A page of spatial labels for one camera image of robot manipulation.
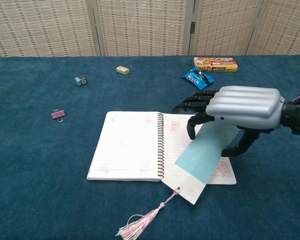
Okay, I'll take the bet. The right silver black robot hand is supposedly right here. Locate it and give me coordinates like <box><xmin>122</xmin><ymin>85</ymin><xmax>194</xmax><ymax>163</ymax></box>
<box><xmin>171</xmin><ymin>85</ymin><xmax>288</xmax><ymax>158</ymax></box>

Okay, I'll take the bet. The white blue bookmark pink tassel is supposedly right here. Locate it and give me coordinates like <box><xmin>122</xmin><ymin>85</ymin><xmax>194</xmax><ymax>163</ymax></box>
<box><xmin>115</xmin><ymin>122</ymin><xmax>239</xmax><ymax>240</ymax></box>

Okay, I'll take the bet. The yellow snack box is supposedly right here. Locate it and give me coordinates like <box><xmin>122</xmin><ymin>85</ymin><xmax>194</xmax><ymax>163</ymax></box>
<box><xmin>193</xmin><ymin>56</ymin><xmax>239</xmax><ymax>73</ymax></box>

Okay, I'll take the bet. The blue snack packet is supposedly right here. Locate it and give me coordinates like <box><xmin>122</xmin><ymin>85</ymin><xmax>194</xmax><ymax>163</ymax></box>
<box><xmin>181</xmin><ymin>66</ymin><xmax>215</xmax><ymax>91</ymax></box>

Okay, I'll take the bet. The white spiral notebook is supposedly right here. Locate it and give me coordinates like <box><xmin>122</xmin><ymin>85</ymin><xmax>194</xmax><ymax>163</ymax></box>
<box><xmin>86</xmin><ymin>110</ymin><xmax>237</xmax><ymax>186</ymax></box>

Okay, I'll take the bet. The beige eraser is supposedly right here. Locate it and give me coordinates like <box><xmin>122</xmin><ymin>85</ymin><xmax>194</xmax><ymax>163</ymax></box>
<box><xmin>115</xmin><ymin>65</ymin><xmax>130</xmax><ymax>75</ymax></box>

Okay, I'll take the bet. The woven folding screen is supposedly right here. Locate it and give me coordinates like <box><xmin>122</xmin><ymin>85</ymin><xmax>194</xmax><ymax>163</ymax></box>
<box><xmin>0</xmin><ymin>0</ymin><xmax>300</xmax><ymax>60</ymax></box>

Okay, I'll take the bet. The small teal stamp block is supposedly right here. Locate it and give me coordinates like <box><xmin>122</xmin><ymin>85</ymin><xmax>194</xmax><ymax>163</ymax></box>
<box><xmin>74</xmin><ymin>75</ymin><xmax>88</xmax><ymax>87</ymax></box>

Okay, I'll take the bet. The pink binder clip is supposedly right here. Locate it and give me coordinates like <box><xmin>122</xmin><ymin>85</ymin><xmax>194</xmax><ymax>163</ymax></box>
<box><xmin>50</xmin><ymin>108</ymin><xmax>66</xmax><ymax>124</ymax></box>

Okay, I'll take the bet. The dark blue tablecloth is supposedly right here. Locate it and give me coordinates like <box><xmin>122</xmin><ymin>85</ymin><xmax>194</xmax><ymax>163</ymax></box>
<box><xmin>0</xmin><ymin>54</ymin><xmax>300</xmax><ymax>240</ymax></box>

